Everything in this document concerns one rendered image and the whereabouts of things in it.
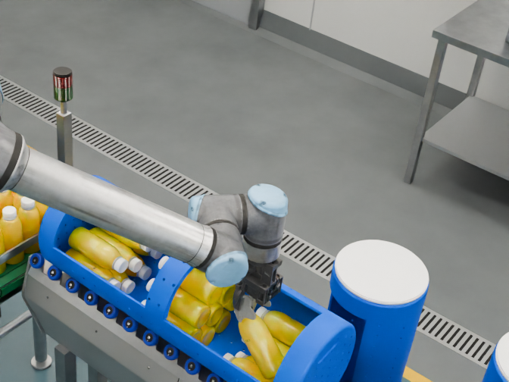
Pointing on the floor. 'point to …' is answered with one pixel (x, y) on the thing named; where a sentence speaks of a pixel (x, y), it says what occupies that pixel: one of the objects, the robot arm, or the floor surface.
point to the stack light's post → (64, 138)
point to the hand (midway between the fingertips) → (244, 311)
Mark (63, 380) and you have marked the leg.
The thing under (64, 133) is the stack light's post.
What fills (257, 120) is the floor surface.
